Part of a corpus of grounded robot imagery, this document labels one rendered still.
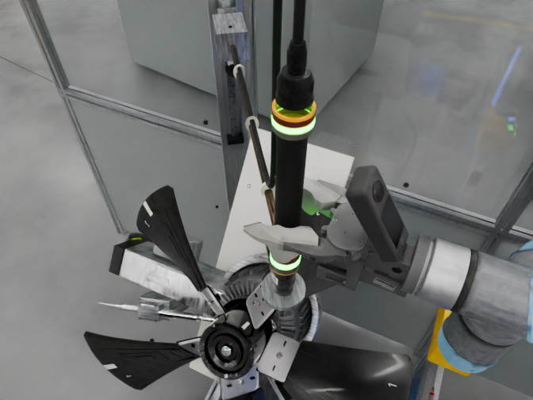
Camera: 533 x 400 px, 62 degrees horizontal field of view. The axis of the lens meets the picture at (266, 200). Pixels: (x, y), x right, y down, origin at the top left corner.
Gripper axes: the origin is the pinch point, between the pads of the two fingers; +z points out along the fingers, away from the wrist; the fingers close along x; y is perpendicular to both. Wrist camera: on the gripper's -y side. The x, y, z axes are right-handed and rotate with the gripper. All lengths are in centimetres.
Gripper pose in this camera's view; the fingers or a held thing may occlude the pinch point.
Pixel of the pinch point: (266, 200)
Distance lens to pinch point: 56.4
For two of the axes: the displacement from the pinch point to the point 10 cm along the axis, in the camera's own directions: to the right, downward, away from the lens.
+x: 4.2, -6.9, 5.9
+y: 0.0, 6.5, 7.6
